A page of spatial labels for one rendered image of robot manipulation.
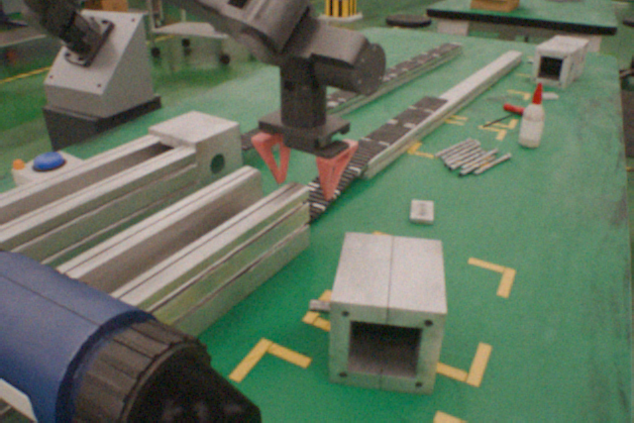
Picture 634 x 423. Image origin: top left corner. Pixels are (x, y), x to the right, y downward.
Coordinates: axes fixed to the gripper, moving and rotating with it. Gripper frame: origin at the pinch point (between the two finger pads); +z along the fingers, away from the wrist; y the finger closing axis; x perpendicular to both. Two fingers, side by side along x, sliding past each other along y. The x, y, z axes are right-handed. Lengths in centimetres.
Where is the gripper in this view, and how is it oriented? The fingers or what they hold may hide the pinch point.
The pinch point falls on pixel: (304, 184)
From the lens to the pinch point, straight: 65.9
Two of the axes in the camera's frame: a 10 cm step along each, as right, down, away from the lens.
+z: 0.0, 8.8, 4.7
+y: 8.3, 2.6, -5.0
